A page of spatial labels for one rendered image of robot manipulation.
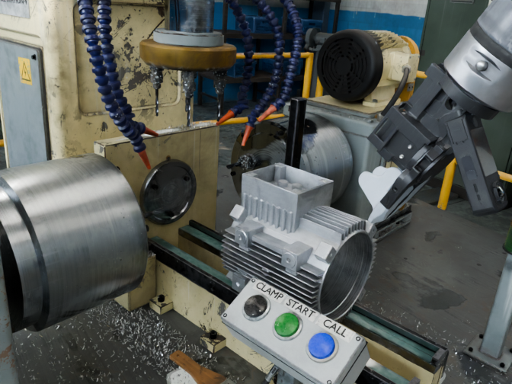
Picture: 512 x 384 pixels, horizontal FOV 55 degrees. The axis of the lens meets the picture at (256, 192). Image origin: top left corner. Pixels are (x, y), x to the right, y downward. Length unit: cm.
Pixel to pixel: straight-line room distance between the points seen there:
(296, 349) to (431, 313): 64
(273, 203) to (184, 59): 29
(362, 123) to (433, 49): 321
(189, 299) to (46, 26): 59
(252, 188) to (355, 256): 22
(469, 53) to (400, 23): 653
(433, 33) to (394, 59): 304
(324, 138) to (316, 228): 42
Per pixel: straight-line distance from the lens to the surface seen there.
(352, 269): 89
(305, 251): 74
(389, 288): 124
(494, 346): 109
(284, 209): 78
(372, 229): 83
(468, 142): 58
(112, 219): 76
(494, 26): 54
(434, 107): 60
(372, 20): 738
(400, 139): 60
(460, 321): 119
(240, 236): 80
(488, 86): 55
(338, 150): 117
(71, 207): 74
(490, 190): 58
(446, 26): 436
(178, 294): 104
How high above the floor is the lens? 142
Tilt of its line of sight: 22 degrees down
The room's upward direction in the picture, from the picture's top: 4 degrees clockwise
